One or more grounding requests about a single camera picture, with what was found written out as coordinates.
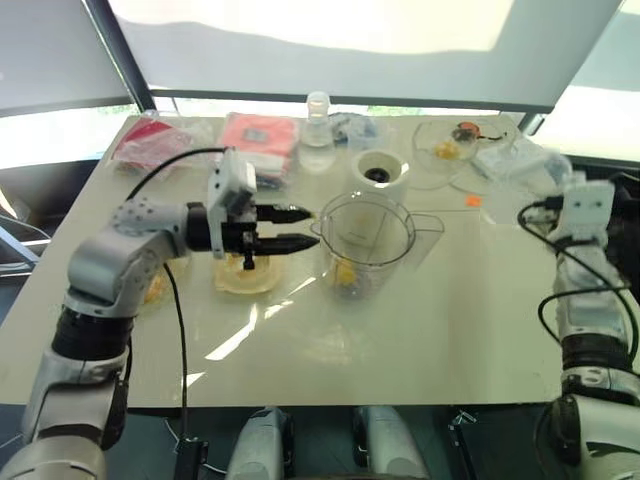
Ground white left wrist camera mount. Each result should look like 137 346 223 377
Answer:
207 149 259 259

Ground yellow food container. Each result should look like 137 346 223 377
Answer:
213 249 283 297

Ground clear glass bowl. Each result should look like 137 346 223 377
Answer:
411 119 521 192

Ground black frame beside table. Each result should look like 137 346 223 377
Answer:
0 185 52 282

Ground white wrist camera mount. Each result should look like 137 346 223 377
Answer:
562 172 615 244
207 149 259 259

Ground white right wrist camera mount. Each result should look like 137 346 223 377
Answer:
562 172 615 244

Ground orange segments in dish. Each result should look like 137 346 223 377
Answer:
143 274 167 305

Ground orange segments in jar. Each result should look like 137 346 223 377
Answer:
332 260 362 292

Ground white blender base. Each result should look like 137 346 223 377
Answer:
351 148 412 202

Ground black object beside table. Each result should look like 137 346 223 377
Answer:
606 171 640 282

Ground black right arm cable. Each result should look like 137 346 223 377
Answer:
516 196 640 377

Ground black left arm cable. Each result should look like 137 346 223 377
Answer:
124 146 239 446

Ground clear blender jar with handle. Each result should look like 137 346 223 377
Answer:
310 191 446 302

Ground clear bag with blue items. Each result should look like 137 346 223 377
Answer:
331 112 392 151

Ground silver rounded robot leg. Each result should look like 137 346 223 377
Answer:
352 404 431 480
227 406 296 480

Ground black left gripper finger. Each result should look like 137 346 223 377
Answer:
256 202 315 226
255 232 321 258

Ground clear plastic dish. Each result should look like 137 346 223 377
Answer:
136 257 194 315

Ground red packet in plastic bag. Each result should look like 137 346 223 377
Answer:
111 116 217 177

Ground black cable plug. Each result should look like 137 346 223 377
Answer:
174 434 210 480

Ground grey window blind bar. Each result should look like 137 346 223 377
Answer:
148 88 557 115

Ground clear plastic bottle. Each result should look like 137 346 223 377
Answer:
298 90 337 174

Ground black bracket under table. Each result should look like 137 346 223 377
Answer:
446 408 484 480

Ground white crumpled plastic bag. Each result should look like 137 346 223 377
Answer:
473 137 554 182

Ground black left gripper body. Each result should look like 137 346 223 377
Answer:
222 201 262 272

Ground pink packet in plastic wrap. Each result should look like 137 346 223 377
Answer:
218 111 302 190

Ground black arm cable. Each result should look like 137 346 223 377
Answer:
124 146 239 446
516 196 640 377

